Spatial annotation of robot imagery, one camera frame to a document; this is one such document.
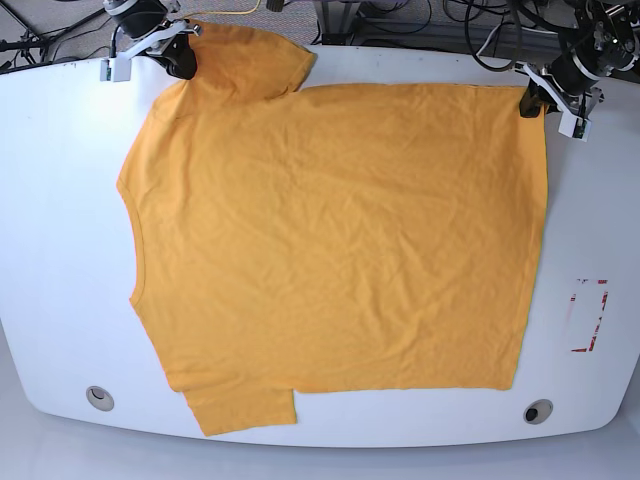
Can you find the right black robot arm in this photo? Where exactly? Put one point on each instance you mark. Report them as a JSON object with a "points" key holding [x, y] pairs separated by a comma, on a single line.
{"points": [[116, 10]]}

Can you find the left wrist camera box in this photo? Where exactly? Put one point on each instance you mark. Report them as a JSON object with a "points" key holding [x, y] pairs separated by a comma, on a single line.
{"points": [[574, 127]]}

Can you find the red tape rectangle marking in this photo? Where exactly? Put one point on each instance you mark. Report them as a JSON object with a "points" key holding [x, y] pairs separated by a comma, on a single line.
{"points": [[587, 307]]}

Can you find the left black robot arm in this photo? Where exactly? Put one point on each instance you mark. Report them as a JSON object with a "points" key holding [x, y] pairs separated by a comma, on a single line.
{"points": [[602, 42]]}

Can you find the left table grommet hole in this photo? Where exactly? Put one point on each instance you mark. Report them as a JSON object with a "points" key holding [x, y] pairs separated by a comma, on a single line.
{"points": [[100, 399]]}

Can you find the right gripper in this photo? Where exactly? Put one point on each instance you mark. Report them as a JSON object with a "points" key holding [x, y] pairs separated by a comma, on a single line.
{"points": [[156, 36]]}

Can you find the table grommet hole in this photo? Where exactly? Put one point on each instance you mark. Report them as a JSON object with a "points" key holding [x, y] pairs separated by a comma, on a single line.
{"points": [[538, 411], [100, 399]]}

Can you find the yellow T-shirt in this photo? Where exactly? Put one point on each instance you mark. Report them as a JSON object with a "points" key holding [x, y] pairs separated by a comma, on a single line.
{"points": [[294, 239]]}

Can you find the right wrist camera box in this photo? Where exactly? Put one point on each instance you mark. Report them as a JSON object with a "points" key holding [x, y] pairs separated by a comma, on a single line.
{"points": [[115, 69]]}

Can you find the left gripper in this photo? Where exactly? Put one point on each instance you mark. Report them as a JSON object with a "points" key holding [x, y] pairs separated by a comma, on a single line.
{"points": [[568, 84]]}

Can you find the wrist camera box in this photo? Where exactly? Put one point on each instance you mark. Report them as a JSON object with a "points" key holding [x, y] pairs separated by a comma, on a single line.
{"points": [[115, 69], [574, 127]]}

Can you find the right table grommet hole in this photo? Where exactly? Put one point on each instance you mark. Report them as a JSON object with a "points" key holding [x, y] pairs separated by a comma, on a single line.
{"points": [[538, 411]]}

